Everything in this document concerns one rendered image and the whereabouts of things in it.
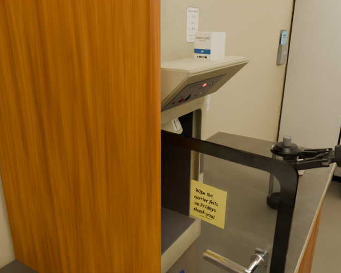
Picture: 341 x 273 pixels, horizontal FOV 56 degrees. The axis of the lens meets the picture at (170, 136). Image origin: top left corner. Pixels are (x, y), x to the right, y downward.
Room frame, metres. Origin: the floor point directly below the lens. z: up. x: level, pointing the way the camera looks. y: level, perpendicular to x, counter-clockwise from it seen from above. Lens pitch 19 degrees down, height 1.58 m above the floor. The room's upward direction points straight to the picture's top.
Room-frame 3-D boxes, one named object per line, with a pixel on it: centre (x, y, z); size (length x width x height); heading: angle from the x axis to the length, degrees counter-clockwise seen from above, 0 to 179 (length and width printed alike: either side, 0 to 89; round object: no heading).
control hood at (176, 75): (0.73, -0.07, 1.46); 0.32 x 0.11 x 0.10; 148
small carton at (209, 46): (0.76, -0.09, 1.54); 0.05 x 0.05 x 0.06; 44
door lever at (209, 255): (0.46, -0.11, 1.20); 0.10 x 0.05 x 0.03; 51
